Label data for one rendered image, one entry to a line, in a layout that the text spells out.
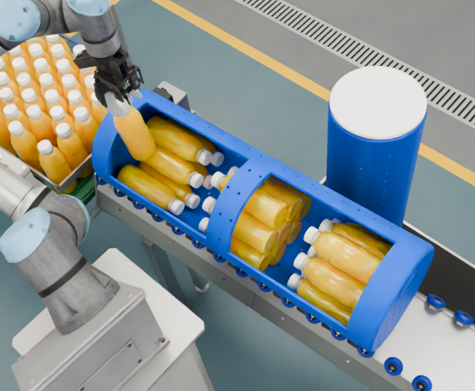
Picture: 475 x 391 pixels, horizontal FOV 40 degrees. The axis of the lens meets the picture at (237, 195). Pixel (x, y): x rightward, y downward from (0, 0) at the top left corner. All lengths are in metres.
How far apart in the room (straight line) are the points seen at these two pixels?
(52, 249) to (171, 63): 2.39
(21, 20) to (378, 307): 0.90
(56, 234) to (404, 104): 1.08
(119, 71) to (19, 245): 0.42
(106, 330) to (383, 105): 1.08
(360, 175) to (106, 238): 1.38
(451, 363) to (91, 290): 0.88
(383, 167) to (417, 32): 1.79
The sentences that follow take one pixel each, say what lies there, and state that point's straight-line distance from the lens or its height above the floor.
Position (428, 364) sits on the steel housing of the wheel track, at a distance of 1.71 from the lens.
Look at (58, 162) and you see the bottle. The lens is 1.96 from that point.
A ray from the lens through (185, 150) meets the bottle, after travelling 1.76.
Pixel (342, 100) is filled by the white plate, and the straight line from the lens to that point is 1.97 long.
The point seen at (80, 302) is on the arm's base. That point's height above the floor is 1.36.
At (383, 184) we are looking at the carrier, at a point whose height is 0.81.
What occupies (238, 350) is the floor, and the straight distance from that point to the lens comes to 2.69.
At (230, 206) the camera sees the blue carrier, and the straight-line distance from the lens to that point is 1.55.
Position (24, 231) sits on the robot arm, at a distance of 1.34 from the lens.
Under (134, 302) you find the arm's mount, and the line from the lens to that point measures 1.27.
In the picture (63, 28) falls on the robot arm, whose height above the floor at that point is 1.64.
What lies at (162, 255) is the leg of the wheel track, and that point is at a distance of 2.32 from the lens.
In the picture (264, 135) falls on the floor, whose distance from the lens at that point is 3.22.
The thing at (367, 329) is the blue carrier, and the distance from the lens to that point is 1.48.
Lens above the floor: 2.52
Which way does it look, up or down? 56 degrees down
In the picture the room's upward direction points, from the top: 10 degrees counter-clockwise
